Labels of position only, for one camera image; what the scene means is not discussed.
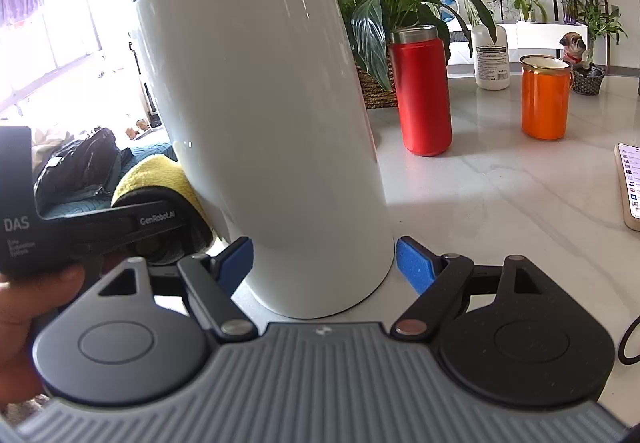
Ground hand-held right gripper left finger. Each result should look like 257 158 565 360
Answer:
82 237 259 343

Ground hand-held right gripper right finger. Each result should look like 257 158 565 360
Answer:
389 236 561 343

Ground yellow cleaning cloth black trim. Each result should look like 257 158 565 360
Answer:
111 154 217 264

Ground white mug with black rim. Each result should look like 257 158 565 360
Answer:
115 0 396 319

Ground person's left hand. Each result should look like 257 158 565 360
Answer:
0 265 87 404

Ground black bag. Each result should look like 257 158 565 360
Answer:
34 127 133 216

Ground teal sofa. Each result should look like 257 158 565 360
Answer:
42 140 178 219

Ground red thermos bottle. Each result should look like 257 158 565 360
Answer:
389 26 453 157

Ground woven basket planter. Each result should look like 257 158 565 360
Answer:
356 58 401 110

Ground upright floor washer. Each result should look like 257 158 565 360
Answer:
129 40 162 128

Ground orange mug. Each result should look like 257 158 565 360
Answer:
519 55 575 140

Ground white plastic bottle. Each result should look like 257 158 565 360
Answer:
471 23 511 90

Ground smartphone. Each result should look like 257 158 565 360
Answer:
614 142 640 232

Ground small dark wicker basket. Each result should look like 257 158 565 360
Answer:
571 66 607 96

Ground white low cabinet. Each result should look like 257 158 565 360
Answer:
515 20 566 59

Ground white round fan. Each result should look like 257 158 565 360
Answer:
434 0 473 31

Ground pug figurine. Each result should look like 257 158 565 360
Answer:
559 32 588 69

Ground small potted plant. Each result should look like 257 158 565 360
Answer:
507 0 548 21

